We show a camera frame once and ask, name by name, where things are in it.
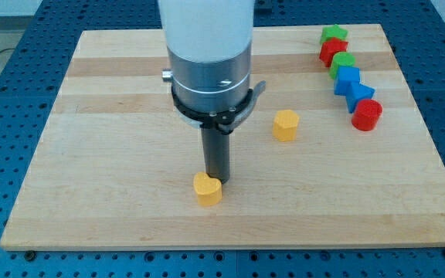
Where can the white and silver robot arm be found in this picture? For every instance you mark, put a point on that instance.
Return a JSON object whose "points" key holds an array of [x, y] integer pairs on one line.
{"points": [[209, 47]]}

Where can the red star block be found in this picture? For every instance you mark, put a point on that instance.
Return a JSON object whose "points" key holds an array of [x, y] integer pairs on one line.
{"points": [[330, 48]]}

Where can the green star block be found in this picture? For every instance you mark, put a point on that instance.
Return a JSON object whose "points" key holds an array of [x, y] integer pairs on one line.
{"points": [[333, 31]]}

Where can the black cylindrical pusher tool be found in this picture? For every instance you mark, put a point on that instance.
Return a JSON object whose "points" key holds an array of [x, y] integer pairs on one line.
{"points": [[216, 154]]}

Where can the yellow heart block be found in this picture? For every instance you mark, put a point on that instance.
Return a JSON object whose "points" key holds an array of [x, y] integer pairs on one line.
{"points": [[208, 190]]}

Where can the yellow hexagon block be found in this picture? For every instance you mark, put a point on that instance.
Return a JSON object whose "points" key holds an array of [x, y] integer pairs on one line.
{"points": [[285, 125]]}

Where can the wooden board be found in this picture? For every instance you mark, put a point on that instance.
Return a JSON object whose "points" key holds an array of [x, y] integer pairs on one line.
{"points": [[114, 166]]}

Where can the blue cube block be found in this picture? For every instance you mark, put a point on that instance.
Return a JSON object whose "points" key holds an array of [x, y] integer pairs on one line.
{"points": [[344, 76]]}

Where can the blue triangle block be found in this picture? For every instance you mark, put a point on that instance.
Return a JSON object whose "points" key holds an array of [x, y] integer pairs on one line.
{"points": [[356, 92]]}

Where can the green cylinder block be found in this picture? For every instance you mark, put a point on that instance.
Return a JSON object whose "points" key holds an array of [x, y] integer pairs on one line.
{"points": [[340, 59]]}

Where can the red cylinder block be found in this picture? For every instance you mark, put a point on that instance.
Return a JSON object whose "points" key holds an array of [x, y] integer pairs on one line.
{"points": [[367, 114]]}

